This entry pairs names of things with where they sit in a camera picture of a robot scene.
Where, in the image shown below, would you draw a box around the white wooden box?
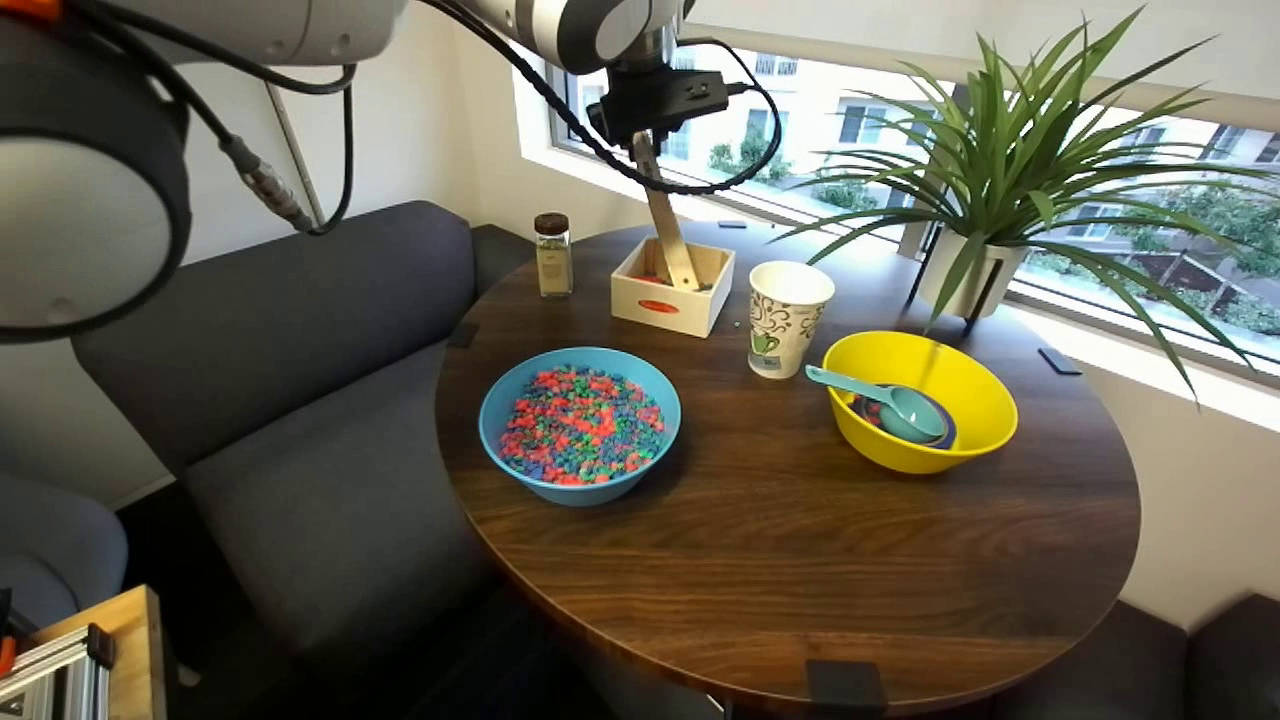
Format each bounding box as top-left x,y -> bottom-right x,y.
607,231 -> 741,343

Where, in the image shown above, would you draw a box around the aluminium frame profile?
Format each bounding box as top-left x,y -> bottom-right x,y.
0,619 -> 121,720

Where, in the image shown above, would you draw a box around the green spiky plant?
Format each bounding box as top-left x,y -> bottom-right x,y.
771,4 -> 1272,400

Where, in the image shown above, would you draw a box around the spice jar with brown lid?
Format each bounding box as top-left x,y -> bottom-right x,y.
531,207 -> 579,300

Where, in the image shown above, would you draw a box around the wooden ruler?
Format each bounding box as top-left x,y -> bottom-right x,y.
630,128 -> 704,296

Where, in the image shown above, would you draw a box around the dark grey sofa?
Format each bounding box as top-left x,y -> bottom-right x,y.
65,196 -> 565,720

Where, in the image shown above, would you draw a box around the dark seat cushion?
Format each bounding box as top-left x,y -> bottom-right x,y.
985,593 -> 1280,720

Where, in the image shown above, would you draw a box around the yellow bowl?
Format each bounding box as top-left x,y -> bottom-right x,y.
817,327 -> 1026,480

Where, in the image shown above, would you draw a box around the colourful beads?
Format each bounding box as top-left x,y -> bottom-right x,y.
497,363 -> 668,487

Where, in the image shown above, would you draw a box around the patterned paper cup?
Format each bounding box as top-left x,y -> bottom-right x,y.
745,256 -> 841,383

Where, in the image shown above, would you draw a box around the blue bowl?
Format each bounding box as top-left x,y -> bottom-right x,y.
475,343 -> 685,508

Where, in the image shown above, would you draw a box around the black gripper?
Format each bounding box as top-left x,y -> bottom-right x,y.
585,62 -> 738,175

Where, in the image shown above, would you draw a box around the window with white frame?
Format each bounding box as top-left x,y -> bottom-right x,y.
511,32 -> 1280,404

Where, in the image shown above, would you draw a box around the black metal plant stand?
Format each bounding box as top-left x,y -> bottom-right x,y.
902,239 -> 1020,339

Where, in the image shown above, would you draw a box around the grey armchair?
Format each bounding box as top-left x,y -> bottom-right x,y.
0,464 -> 132,633

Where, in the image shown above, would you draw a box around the teal plastic spoon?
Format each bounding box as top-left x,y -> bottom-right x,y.
802,361 -> 957,448

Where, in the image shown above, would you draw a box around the white plant pot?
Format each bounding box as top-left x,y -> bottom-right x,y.
916,223 -> 1031,324

